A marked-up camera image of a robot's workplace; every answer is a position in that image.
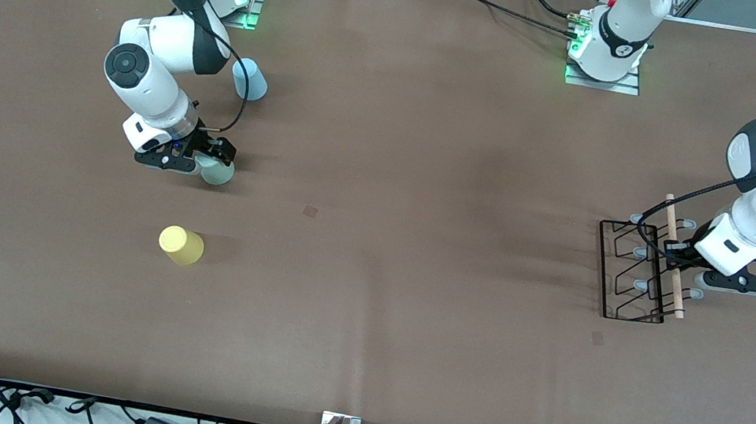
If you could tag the light blue cup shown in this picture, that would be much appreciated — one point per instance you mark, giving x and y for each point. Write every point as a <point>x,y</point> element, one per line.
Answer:
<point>253,83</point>

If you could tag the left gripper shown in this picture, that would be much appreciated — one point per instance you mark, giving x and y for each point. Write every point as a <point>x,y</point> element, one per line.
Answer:
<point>683,253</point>

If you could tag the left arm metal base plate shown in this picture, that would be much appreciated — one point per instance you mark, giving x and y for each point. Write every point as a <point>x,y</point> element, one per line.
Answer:
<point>603,85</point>

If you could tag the yellow cup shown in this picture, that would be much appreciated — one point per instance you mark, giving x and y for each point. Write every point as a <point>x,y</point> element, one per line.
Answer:
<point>179,245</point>

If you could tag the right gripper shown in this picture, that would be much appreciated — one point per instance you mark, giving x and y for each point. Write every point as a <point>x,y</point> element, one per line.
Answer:
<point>205,143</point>

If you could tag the pale green cup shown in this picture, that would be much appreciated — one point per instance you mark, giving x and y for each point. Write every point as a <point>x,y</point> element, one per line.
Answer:
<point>217,174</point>

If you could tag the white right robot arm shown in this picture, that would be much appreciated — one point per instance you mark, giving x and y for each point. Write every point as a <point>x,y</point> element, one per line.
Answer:
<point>146,68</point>

